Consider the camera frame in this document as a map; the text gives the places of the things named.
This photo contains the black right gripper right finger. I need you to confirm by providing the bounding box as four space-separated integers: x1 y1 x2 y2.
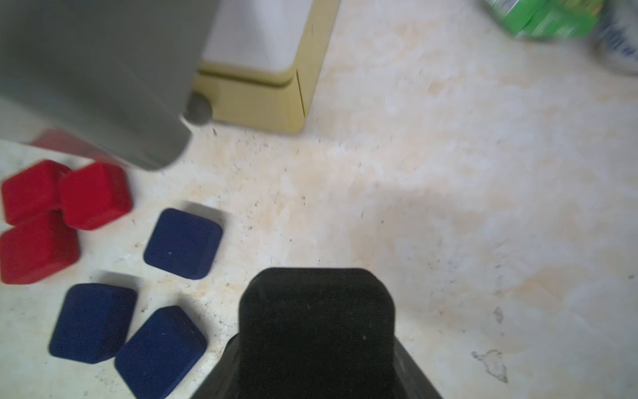
393 337 442 399

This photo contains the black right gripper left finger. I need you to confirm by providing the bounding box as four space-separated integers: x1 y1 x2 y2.
191 334 240 399

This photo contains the blue brooch box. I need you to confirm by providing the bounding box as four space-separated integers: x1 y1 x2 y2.
115 306 208 399
143 208 224 280
48 284 138 364

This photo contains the black brooch box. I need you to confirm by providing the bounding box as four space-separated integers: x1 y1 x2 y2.
239 268 395 398

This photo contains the grey top drawer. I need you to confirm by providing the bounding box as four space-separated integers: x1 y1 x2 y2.
1 1 218 171

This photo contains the white drawer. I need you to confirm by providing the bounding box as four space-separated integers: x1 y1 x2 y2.
202 0 312 73

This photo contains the red brooch box rear right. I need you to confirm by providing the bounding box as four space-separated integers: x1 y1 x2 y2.
59 162 133 231

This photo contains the red brooch box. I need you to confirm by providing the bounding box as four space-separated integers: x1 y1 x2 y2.
59 162 133 231
1 160 71 226
1 211 81 285

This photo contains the red brooch box front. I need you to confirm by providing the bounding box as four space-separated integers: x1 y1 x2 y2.
1 211 81 285

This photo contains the red brooch box rear left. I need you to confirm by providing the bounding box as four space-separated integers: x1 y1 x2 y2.
1 160 71 226

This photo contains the yellow bottom drawer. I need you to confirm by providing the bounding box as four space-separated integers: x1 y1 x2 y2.
183 1 340 135

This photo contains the green snack packet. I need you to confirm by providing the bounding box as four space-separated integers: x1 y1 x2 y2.
484 0 604 41

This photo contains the blue white ceramic bowl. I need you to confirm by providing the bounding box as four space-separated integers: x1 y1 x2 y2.
594 0 637 76

